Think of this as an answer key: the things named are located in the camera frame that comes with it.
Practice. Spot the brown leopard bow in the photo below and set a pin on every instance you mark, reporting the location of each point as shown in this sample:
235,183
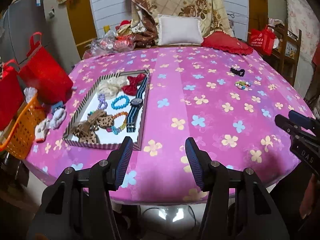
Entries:
85,130

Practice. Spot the white fuzzy sock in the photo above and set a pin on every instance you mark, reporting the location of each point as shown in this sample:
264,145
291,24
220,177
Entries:
58,118

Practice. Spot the red cushion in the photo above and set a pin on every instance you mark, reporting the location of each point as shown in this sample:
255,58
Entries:
224,42

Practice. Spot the striped white jewelry tray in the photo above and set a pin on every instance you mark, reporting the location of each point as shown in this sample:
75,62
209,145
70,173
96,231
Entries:
118,107

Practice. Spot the orange plastic basket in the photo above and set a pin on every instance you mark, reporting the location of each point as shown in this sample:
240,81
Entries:
22,133

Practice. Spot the black hair scrunchie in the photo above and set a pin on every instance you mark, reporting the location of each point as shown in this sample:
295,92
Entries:
238,72

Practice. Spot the red shopping bag on chair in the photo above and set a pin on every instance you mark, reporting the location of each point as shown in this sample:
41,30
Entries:
262,40

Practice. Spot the clear plastic bag pile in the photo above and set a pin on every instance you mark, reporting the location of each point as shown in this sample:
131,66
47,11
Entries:
111,43

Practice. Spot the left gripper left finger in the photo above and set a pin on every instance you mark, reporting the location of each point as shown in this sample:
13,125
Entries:
78,204

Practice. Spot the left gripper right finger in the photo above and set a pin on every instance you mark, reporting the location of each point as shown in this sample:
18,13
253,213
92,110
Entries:
238,204

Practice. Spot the pink floral bed sheet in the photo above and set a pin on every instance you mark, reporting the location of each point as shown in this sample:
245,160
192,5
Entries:
192,93

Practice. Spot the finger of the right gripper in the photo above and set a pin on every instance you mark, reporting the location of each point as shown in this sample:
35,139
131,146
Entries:
286,125
303,121

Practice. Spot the wooden chair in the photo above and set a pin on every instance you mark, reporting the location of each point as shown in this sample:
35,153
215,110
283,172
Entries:
286,56

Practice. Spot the blue striped wrist watch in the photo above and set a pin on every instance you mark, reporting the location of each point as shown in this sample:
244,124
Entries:
136,105

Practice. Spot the red satin bow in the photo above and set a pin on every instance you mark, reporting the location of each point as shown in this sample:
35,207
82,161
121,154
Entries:
131,89

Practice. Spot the santa plush toy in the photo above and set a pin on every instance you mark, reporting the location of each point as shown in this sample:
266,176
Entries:
124,28

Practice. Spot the cream dotted scrunchie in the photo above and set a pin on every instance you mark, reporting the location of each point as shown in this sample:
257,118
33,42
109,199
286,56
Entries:
112,86

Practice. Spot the blue hair claw clip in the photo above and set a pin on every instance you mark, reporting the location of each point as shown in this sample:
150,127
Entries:
57,106

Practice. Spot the grey refrigerator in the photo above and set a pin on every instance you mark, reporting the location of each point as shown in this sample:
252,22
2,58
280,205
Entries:
25,17

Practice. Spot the white small pillow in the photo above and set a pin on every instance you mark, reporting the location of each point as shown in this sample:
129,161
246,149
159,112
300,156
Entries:
178,30

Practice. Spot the beige floral quilt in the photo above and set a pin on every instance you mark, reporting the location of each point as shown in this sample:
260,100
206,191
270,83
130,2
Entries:
144,25

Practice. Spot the large red gift bag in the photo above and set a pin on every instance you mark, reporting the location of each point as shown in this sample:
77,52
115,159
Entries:
43,73

